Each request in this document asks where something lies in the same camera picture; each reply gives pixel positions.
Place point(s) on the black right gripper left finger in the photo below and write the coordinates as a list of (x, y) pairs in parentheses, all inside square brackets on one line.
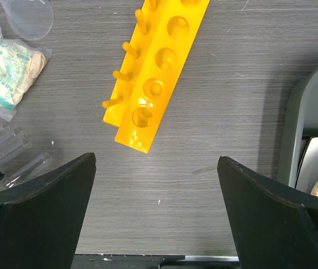
[(41, 219)]

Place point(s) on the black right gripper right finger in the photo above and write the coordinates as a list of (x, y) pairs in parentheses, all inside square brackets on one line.
[(273, 225)]

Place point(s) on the dark grey tray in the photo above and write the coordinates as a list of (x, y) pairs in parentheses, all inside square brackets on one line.
[(301, 120)]

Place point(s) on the plastic bag with gloves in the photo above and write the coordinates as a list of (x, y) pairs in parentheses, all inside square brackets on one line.
[(20, 66)]

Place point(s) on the yellow test tube rack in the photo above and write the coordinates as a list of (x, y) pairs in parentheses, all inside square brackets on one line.
[(155, 56)]

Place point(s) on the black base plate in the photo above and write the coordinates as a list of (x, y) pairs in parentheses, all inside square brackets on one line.
[(129, 261)]

